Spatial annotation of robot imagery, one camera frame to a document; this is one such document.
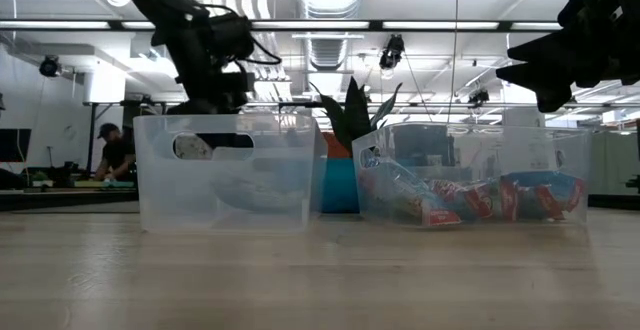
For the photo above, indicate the black wall monitor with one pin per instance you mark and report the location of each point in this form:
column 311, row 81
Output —
column 15, row 145

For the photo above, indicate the black aluminium frame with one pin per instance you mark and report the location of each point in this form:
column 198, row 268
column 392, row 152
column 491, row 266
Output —
column 376, row 25

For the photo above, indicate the silver ventilation duct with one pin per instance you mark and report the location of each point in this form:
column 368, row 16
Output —
column 330, row 0

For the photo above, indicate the blue plastic bin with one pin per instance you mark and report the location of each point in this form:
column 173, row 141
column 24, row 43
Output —
column 340, row 185

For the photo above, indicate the clear plastic bin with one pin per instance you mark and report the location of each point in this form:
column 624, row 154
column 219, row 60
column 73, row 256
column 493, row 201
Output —
column 500, row 145
column 160, row 195

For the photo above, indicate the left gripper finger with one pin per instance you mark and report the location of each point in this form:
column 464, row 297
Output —
column 230, row 140

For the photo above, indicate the person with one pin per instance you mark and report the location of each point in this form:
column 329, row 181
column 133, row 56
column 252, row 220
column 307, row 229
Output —
column 117, row 155

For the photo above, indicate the black overhead camera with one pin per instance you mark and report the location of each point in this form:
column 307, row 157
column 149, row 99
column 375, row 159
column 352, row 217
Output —
column 50, row 66
column 392, row 52
column 478, row 98

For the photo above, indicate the green snake plant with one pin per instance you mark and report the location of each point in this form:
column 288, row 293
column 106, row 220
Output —
column 356, row 115

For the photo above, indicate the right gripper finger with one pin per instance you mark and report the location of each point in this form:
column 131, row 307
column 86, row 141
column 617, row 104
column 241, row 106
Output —
column 550, row 47
column 550, row 82

